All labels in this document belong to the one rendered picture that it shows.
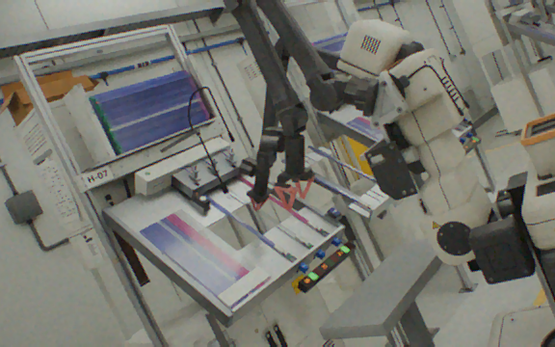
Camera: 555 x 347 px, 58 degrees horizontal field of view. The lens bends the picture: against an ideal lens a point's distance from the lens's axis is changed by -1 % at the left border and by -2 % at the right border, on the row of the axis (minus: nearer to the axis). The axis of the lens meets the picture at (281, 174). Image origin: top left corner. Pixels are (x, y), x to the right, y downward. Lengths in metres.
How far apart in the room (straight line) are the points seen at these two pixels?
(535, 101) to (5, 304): 5.34
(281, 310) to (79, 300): 1.68
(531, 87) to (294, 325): 4.49
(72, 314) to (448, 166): 2.71
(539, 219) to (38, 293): 2.94
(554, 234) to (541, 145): 0.24
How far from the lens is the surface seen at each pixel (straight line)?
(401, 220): 3.05
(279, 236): 2.07
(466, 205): 1.46
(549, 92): 6.21
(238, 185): 2.29
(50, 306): 3.55
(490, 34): 6.26
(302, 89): 3.00
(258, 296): 1.83
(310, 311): 2.42
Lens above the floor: 1.20
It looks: 4 degrees down
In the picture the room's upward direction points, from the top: 25 degrees counter-clockwise
